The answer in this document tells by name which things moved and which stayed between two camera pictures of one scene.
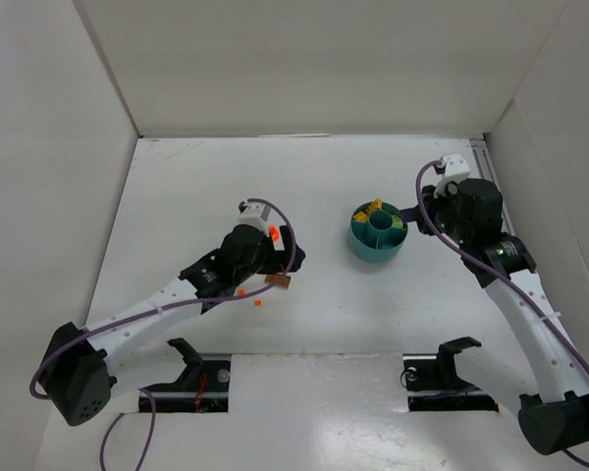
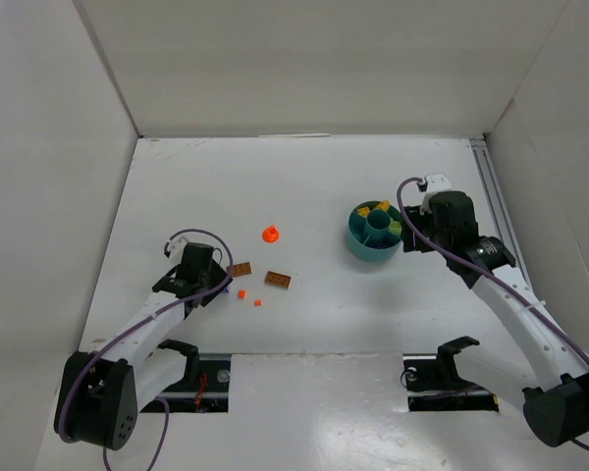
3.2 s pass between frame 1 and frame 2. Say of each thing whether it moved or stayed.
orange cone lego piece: stayed
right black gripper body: moved
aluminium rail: stayed
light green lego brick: moved
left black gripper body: moved
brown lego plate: stayed
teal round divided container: stayed
